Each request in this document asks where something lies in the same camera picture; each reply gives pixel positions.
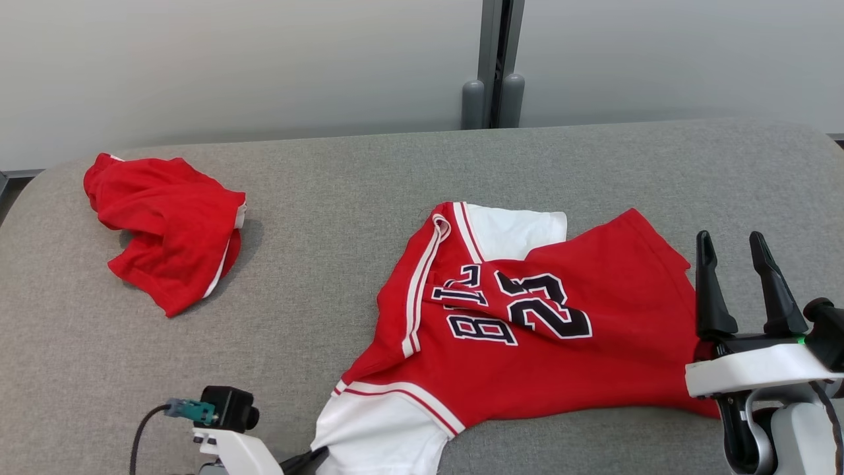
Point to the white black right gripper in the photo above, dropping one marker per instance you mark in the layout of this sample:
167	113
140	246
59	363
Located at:
752	373

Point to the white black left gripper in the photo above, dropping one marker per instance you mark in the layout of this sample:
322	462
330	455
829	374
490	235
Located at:
241	455

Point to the red white basketball jersey shirt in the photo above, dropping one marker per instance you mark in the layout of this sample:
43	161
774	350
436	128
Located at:
560	369

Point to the red shorts with white trim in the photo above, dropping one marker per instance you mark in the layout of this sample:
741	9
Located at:
171	231

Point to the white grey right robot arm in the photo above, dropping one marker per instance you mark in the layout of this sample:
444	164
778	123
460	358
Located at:
798	435

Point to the white metal table leg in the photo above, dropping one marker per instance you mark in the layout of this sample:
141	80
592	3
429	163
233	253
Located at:
500	39

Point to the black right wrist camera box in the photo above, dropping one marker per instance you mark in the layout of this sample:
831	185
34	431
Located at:
827	333

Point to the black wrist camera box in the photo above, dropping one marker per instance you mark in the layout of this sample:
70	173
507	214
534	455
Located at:
827	333
231	406

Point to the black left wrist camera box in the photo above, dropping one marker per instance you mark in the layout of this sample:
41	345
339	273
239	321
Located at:
231	406

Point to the grey rounded post cap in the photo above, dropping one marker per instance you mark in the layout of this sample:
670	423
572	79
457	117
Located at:
513	102
472	105

